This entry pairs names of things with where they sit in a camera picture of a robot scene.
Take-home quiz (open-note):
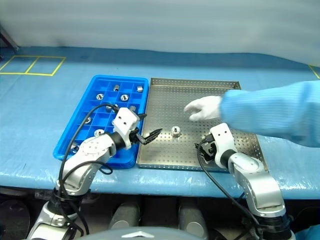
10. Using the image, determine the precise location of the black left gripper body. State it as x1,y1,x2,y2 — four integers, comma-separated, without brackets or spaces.
128,128,148,146

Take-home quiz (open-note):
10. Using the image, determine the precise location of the dark metal frame post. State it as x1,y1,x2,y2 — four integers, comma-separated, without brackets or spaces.
0,23,20,52

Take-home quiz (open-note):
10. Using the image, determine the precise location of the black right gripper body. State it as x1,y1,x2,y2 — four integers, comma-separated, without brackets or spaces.
202,133,218,163

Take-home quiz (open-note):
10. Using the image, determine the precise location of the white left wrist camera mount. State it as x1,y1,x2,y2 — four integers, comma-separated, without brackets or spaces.
111,107,140,151

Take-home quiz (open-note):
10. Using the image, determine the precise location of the white gloved person hand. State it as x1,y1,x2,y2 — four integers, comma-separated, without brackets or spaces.
183,95,223,122

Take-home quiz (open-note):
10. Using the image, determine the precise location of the silver robot torso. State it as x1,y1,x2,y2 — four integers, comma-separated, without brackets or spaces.
84,226,201,240

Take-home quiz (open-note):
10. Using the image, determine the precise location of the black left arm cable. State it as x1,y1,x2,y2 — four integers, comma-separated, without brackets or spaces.
53,103,120,236

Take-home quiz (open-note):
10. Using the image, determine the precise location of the dark rounded shape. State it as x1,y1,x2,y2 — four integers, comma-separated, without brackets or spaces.
0,199,31,240

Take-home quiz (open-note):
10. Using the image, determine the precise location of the perforated steel tray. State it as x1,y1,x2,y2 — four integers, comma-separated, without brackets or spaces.
136,77,269,173

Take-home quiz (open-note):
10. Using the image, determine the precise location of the blue plastic table cover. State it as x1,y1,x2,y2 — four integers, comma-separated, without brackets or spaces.
0,46,320,200

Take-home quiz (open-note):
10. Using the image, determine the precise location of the grey rounded shape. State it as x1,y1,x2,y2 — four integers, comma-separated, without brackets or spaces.
178,199,210,238
108,201,141,230

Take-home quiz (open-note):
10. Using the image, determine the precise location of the blue compartment plastic tray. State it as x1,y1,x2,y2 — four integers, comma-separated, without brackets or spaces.
53,74,150,169

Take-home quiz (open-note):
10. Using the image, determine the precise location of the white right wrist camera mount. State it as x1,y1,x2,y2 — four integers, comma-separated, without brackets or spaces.
209,122,237,168

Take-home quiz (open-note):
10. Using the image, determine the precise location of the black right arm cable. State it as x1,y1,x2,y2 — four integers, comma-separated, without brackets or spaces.
196,142,263,240

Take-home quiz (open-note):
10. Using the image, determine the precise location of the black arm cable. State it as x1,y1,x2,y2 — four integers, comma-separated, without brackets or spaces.
196,142,263,240
53,103,120,236

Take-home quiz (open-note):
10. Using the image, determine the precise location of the blue cleanroom suit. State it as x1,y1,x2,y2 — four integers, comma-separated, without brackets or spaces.
294,223,320,240

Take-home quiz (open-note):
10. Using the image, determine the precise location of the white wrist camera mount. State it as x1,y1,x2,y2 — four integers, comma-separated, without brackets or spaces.
209,122,237,168
111,107,140,151

